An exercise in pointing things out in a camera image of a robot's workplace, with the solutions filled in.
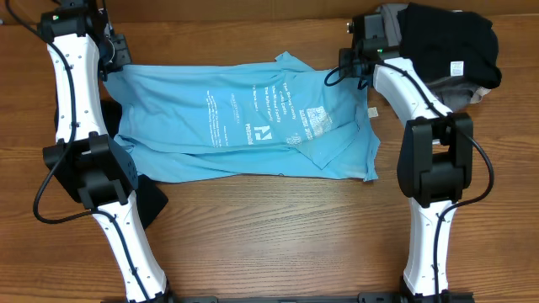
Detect light blue printed t-shirt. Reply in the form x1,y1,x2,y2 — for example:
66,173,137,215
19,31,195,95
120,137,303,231
105,53,380,183

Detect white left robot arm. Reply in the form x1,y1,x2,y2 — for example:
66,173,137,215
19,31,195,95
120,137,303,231
37,0,174,302

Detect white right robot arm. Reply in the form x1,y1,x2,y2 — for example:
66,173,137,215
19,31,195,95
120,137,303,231
339,13,474,302

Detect brown cardboard back panel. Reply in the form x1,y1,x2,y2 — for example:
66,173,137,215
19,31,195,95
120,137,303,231
0,0,539,25

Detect black folded t-shirt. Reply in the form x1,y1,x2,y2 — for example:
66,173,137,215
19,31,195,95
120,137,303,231
397,3,502,89

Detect grey folded garment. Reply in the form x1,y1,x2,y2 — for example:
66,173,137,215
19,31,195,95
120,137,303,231
376,3,479,111

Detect beige folded garment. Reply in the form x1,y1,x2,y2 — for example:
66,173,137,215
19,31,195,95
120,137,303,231
470,87,491,104

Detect black garment on left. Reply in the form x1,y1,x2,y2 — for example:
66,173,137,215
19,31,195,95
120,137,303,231
43,101,168,229

